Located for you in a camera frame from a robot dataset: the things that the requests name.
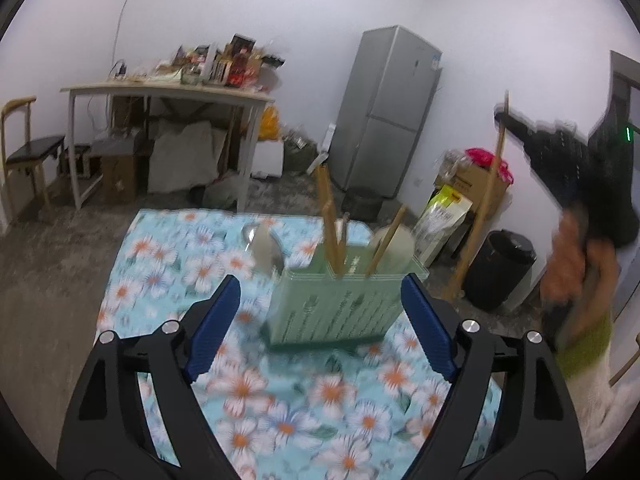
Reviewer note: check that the wooden chair dark seat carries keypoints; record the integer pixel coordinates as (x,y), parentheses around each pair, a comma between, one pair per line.
(35,147)

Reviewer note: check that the clear plastic bag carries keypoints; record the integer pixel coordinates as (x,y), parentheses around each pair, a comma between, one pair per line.
(450,162)

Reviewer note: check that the person's right hand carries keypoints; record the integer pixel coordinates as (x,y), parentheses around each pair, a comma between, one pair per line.
(565,260)

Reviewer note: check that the grey desk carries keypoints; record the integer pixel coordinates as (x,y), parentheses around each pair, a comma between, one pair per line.
(165,91)

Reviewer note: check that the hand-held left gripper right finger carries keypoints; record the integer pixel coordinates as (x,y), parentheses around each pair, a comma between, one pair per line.
(430,325)

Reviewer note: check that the grey sack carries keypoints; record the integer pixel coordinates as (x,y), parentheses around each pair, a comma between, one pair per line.
(185,157)

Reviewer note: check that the white plastic panel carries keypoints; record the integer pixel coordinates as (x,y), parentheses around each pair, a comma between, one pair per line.
(328,137)

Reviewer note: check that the white plastic rice spoon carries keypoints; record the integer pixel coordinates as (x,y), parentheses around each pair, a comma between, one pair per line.
(267,255)

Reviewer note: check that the dark clutter pile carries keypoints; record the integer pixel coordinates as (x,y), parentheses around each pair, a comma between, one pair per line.
(300,152)

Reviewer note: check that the black power adapter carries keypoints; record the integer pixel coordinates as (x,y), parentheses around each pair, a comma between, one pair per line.
(119,69)

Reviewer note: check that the grey refrigerator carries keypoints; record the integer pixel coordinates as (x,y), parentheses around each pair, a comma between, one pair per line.
(385,110)

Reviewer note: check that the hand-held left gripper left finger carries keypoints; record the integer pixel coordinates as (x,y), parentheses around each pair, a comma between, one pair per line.
(215,325)

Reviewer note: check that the pink plastic bag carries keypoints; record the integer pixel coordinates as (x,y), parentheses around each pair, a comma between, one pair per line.
(482,156)

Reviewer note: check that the black trash bin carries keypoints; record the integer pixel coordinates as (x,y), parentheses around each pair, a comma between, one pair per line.
(500,270)

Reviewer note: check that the green perforated utensil holder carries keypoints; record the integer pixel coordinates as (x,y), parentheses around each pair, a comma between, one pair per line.
(330,310)

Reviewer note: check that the red bottle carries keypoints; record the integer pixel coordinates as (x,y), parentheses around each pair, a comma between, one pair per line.
(239,67)

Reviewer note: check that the beige plastic ladle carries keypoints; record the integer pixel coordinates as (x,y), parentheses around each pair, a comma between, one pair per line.
(397,250)

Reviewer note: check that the white low cabinet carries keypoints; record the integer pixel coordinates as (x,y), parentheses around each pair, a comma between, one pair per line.
(267,160)

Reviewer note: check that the pile of desk clutter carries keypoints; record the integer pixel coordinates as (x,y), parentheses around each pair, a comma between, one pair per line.
(200,67)

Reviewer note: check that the yellow plastic bag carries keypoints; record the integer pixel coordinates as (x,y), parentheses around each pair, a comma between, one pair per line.
(270,122)

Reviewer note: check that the floral blue tablecloth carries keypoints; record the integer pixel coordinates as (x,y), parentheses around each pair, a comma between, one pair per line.
(310,410)

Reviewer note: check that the small cardboard box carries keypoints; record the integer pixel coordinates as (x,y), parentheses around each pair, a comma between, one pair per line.
(117,175)

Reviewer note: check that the metal spoon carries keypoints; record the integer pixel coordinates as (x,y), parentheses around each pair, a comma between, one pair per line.
(248,234)

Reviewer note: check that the yellow white rice bag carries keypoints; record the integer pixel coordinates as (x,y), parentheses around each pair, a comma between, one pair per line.
(442,220)

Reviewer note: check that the large cardboard box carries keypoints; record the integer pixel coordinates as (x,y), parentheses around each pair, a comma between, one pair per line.
(470,185)

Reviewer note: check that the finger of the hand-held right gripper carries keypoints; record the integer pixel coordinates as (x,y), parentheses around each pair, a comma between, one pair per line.
(517,127)

